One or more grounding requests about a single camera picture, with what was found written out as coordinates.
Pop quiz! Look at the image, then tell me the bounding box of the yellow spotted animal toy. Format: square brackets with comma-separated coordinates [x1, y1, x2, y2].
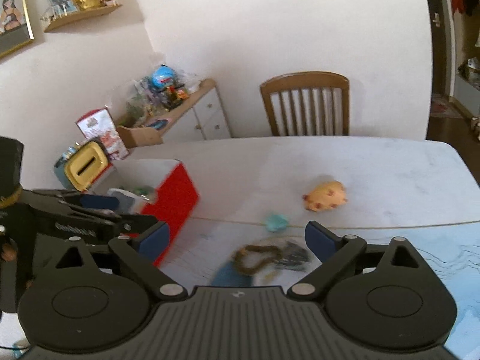
[303, 181, 347, 212]

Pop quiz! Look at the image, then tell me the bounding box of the teal squishy animal toy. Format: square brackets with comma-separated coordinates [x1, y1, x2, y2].
[264, 214, 289, 233]

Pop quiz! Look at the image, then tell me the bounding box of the red white storage box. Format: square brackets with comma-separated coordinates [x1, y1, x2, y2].
[90, 159, 199, 267]

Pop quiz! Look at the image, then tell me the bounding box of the red white snack bag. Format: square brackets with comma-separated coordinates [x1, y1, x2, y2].
[76, 107, 129, 161]

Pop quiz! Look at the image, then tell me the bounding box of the white wood sideboard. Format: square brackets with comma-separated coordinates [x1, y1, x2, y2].
[115, 78, 233, 149]

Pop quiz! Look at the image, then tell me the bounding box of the blue round toy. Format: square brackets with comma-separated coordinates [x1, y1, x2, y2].
[151, 64, 176, 89]

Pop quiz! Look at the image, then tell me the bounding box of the brown wooden chair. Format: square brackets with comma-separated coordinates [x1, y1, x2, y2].
[259, 72, 350, 137]

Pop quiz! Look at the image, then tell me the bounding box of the framed wall picture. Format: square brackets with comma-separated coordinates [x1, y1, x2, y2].
[0, 0, 34, 58]

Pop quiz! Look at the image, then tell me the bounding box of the wooden wall shelf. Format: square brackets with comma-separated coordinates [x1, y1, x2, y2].
[43, 4, 123, 33]

